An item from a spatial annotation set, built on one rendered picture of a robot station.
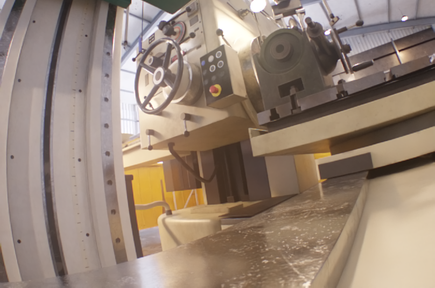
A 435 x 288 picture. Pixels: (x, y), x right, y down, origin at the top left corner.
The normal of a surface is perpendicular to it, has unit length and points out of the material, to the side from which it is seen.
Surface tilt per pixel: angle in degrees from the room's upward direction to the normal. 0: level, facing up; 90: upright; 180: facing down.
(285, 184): 90
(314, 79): 90
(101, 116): 90
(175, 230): 90
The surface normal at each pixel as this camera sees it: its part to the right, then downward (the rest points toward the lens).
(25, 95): 0.75, -0.27
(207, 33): -0.63, -0.10
